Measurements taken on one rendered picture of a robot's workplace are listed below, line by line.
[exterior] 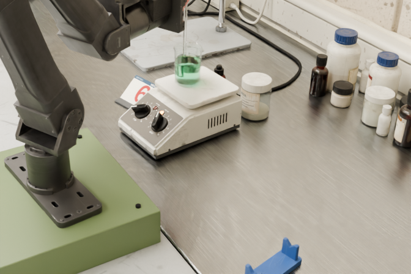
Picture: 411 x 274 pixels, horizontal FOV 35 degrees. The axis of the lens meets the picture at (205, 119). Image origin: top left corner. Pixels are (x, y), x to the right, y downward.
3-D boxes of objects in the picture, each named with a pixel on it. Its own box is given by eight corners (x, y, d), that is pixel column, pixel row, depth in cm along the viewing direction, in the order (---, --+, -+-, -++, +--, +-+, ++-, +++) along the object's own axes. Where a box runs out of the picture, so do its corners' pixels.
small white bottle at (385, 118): (381, 137, 124) (387, 111, 121) (373, 132, 126) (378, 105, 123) (390, 135, 125) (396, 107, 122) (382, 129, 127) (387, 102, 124)
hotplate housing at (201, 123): (155, 162, 115) (155, 123, 111) (117, 130, 124) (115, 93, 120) (251, 125, 127) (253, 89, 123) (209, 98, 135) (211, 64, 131)
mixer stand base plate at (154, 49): (144, 72, 145) (143, 68, 145) (106, 40, 160) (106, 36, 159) (253, 46, 159) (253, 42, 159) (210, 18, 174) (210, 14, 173)
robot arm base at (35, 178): (38, 107, 103) (-5, 120, 99) (101, 166, 89) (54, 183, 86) (43, 150, 107) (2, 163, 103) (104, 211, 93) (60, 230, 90)
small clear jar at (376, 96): (385, 114, 132) (391, 85, 129) (392, 128, 127) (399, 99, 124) (357, 113, 132) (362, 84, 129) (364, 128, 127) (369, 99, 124)
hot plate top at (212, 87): (189, 110, 115) (189, 106, 115) (152, 84, 123) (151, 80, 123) (241, 92, 122) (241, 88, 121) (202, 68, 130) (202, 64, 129)
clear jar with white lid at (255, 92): (251, 104, 134) (254, 69, 130) (274, 114, 131) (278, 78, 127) (233, 114, 130) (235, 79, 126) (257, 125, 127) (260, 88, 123)
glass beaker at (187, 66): (167, 85, 122) (167, 45, 118) (182, 74, 126) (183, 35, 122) (194, 93, 120) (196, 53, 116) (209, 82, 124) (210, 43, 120)
